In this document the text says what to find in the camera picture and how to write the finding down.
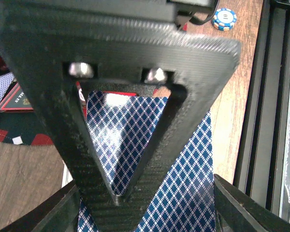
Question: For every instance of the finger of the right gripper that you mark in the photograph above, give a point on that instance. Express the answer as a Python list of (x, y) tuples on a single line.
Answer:
[(118, 38)]

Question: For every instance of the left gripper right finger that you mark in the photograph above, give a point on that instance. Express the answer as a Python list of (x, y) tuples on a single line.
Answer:
[(236, 212)]

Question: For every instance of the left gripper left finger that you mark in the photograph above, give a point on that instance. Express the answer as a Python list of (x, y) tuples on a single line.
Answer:
[(59, 213)]

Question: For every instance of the blue backed card deck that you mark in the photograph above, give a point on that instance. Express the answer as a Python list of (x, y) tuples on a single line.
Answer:
[(156, 153)]

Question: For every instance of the black triangular dealer button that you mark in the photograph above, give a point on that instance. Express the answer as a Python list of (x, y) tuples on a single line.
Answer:
[(15, 101)]

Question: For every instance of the orange black chip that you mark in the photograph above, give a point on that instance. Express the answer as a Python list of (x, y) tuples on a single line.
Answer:
[(82, 99)]

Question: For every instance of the white playing card box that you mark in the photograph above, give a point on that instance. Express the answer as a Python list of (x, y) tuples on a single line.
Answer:
[(67, 178)]

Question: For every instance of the round red black poker mat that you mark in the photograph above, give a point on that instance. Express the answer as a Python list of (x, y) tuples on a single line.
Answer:
[(20, 128)]

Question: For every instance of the black aluminium front rail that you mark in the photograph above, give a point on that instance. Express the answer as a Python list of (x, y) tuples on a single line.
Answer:
[(259, 167)]

